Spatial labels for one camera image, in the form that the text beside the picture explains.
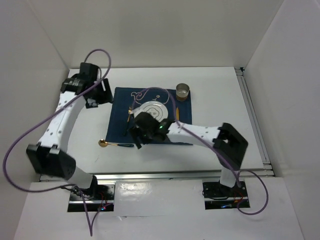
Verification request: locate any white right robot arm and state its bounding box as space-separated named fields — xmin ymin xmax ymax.
xmin=128 ymin=118 xmax=249 ymax=196

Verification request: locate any gold knife black handle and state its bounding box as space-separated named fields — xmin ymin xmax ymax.
xmin=175 ymin=107 xmax=180 ymax=121

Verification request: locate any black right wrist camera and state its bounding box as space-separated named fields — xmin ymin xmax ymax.
xmin=133 ymin=109 xmax=160 ymax=132

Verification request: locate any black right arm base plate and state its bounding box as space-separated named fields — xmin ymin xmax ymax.
xmin=202 ymin=181 xmax=250 ymax=210

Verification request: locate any gold spoon black handle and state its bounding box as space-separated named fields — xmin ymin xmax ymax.
xmin=98 ymin=139 xmax=134 ymax=148

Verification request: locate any aluminium frame rail front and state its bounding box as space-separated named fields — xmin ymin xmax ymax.
xmin=39 ymin=165 xmax=275 ymax=182

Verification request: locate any gold fork black handle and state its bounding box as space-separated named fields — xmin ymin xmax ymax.
xmin=122 ymin=106 xmax=132 ymax=137

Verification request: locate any aluminium frame rail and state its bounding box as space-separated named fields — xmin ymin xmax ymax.
xmin=234 ymin=67 xmax=276 ymax=177
xmin=39 ymin=165 xmax=275 ymax=182

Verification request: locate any aluminium frame rail right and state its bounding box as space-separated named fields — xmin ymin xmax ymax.
xmin=234 ymin=67 xmax=276 ymax=177

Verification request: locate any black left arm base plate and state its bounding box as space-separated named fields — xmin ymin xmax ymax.
xmin=67 ymin=183 xmax=116 ymax=213

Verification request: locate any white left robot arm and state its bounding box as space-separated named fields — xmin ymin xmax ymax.
xmin=26 ymin=74 xmax=113 ymax=200

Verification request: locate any dark blue embroidered cloth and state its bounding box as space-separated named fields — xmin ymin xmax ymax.
xmin=106 ymin=87 xmax=192 ymax=144

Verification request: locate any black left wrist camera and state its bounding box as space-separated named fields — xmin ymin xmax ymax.
xmin=79 ymin=62 xmax=99 ymax=81

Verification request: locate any white round dinner plate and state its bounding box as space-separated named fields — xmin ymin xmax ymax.
xmin=133 ymin=100 xmax=169 ymax=122

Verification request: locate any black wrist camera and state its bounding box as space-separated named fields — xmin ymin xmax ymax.
xmin=133 ymin=109 xmax=160 ymax=132
xmin=79 ymin=62 xmax=99 ymax=81

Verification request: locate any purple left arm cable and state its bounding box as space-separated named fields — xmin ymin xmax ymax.
xmin=2 ymin=48 xmax=112 ymax=237

